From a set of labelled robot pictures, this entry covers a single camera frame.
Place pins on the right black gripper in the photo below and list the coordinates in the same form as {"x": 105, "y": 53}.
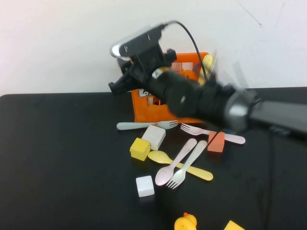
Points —
{"x": 153, "y": 69}

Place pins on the pink plastic spoon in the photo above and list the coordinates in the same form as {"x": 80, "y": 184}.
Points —
{"x": 163, "y": 177}

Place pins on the right grey black robot arm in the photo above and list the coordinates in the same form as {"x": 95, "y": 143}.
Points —
{"x": 275, "y": 115}

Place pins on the orange plastic cutlery holder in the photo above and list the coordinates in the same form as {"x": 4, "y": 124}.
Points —
{"x": 144, "y": 112}

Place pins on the white paper character label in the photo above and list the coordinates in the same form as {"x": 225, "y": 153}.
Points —
{"x": 144, "y": 93}

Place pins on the grey-green plastic fork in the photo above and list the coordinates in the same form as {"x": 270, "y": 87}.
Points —
{"x": 129, "y": 125}

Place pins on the white rectangular box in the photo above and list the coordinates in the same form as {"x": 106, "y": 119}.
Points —
{"x": 153, "y": 136}

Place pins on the yellow cube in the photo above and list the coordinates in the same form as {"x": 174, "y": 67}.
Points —
{"x": 139, "y": 149}

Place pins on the long yellow plastic knife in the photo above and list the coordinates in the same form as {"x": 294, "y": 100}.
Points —
{"x": 207, "y": 62}

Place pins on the pink plastic fork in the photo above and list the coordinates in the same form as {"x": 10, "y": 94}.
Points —
{"x": 192, "y": 129}

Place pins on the yellow plastic spoon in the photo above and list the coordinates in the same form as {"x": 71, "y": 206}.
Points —
{"x": 158, "y": 157}

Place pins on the white plastic knife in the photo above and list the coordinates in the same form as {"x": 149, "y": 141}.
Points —
{"x": 214, "y": 60}

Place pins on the white cube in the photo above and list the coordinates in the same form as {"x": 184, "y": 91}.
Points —
{"x": 145, "y": 186}

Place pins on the white plastic fork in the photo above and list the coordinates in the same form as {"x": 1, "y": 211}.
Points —
{"x": 178, "y": 177}

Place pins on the orange cube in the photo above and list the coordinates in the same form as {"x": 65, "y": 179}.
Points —
{"x": 217, "y": 145}

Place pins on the yellow rubber duck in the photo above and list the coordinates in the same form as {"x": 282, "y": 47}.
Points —
{"x": 183, "y": 224}

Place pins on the yellow foam block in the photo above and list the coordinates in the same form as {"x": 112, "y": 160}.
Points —
{"x": 232, "y": 226}

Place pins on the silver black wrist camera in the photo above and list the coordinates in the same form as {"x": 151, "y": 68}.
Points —
{"x": 136, "y": 43}

